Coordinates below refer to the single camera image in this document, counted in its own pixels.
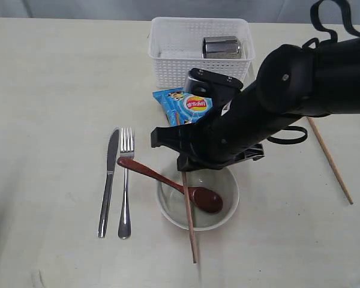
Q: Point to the white perforated plastic basket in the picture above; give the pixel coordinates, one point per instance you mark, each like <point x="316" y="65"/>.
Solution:
<point x="175" y="46"/>

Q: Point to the brown wooden spoon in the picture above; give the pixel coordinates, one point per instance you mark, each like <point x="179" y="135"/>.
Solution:
<point x="205" y="199"/>

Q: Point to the silver metal fork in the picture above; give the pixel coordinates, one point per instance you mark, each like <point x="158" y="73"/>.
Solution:
<point x="127" y="150"/>

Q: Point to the blue snack bag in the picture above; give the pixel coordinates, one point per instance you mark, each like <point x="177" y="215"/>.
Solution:
<point x="181" y="107"/>

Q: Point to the silver table knife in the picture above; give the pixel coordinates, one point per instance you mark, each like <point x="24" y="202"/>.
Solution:
<point x="112" y="150"/>

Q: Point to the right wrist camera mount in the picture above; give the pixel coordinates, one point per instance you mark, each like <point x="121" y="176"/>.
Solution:
<point x="218" y="87"/>

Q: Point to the white floral ceramic dish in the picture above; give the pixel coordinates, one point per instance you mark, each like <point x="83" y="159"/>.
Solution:
<point x="172" y="202"/>

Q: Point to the wooden chopstick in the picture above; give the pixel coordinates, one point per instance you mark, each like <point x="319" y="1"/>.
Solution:
<point x="192" y="236"/>
<point x="330" y="159"/>

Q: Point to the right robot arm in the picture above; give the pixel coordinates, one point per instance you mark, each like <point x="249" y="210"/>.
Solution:
<point x="292" y="82"/>

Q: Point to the stainless steel cup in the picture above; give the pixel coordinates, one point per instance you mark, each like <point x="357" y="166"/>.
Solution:
<point x="222" y="47"/>

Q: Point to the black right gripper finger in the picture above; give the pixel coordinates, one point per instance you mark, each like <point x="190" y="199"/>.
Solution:
<point x="185" y="164"/>

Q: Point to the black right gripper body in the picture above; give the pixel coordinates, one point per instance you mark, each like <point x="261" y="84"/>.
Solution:
<point x="214" y="143"/>

